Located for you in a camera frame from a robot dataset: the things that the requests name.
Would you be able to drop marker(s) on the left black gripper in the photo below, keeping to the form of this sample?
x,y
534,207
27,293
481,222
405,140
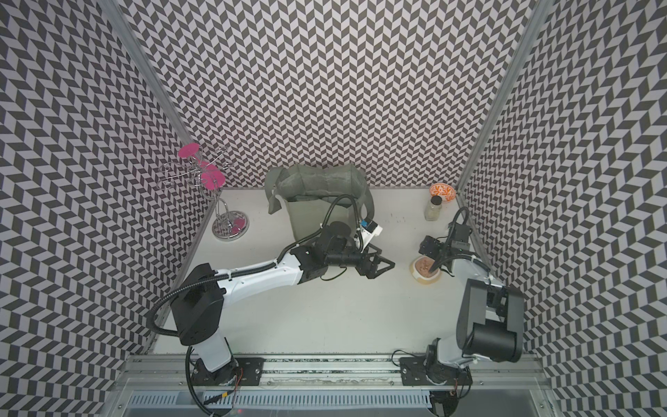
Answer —
x,y
373,271

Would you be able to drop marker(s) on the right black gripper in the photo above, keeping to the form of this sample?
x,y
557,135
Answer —
x,y
429,246

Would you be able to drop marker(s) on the green canvas bag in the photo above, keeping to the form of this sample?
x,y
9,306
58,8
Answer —
x,y
308,193

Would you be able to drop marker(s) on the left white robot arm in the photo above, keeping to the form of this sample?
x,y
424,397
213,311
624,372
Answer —
x,y
192,313

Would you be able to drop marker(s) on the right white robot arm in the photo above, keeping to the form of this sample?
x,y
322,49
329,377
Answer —
x,y
490,324

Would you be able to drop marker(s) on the small glass bottle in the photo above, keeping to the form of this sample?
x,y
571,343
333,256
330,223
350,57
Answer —
x,y
433,208

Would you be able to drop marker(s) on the orange patterned bowl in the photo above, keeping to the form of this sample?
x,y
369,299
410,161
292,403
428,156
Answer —
x,y
446,192

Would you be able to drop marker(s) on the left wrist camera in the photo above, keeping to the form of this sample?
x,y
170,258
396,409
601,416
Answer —
x,y
369,229

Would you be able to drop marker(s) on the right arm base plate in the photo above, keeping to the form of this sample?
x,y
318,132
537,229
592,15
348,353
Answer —
x,y
415,372

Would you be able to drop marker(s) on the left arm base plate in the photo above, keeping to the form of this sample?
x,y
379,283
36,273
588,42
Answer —
x,y
246,371

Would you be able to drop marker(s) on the aluminium front rail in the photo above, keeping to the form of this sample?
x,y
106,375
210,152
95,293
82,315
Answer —
x,y
327,371

